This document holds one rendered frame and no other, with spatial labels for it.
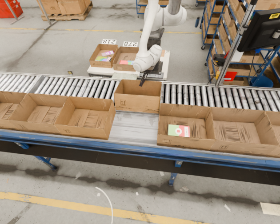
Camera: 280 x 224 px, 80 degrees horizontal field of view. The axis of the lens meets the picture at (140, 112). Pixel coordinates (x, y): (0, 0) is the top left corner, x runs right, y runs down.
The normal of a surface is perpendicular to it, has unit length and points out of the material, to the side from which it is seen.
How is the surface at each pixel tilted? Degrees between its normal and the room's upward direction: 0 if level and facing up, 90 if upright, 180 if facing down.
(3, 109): 1
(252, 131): 0
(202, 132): 0
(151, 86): 72
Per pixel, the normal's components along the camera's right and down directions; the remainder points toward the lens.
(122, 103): -0.17, 0.57
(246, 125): -0.03, -0.61
